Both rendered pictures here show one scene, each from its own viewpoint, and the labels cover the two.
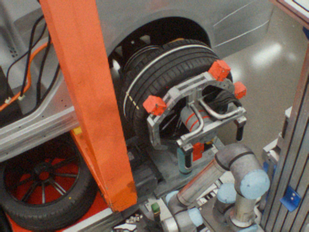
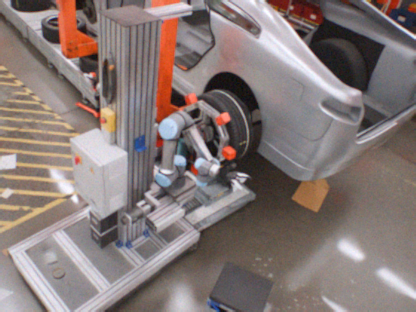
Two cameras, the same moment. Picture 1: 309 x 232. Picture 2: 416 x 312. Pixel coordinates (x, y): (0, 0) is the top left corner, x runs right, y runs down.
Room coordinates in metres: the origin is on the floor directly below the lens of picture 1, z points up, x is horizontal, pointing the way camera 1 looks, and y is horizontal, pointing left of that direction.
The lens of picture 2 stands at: (0.60, -2.68, 2.76)
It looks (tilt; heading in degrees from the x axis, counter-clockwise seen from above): 38 degrees down; 66
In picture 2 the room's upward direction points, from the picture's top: 11 degrees clockwise
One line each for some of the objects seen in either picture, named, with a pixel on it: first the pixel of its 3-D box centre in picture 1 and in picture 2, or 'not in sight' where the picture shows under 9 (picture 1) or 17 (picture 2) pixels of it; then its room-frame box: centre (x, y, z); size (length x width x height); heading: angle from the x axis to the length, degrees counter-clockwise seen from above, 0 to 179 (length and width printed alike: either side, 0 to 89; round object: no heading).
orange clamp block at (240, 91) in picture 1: (236, 91); (228, 153); (1.76, -0.51, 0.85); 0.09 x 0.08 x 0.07; 113
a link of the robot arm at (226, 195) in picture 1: (229, 198); not in sight; (1.00, -0.31, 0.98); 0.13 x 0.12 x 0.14; 15
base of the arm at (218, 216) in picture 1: (227, 207); not in sight; (1.01, -0.31, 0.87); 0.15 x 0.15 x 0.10
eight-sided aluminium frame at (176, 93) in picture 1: (192, 114); (203, 133); (1.63, -0.22, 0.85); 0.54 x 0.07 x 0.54; 113
